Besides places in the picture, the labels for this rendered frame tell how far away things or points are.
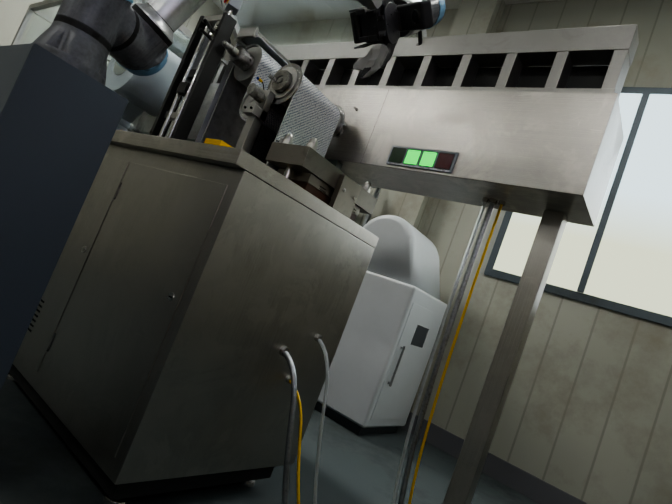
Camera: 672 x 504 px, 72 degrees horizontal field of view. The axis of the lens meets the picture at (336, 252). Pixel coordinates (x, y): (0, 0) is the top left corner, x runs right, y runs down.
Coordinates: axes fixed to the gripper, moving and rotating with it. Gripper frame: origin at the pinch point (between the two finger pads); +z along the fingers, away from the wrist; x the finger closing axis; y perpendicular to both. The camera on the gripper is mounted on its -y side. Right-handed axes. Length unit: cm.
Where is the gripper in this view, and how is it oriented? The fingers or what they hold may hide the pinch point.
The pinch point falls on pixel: (358, 33)
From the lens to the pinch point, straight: 90.8
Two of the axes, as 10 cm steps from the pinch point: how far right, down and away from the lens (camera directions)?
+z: -5.7, 4.9, -6.6
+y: -8.0, -1.6, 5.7
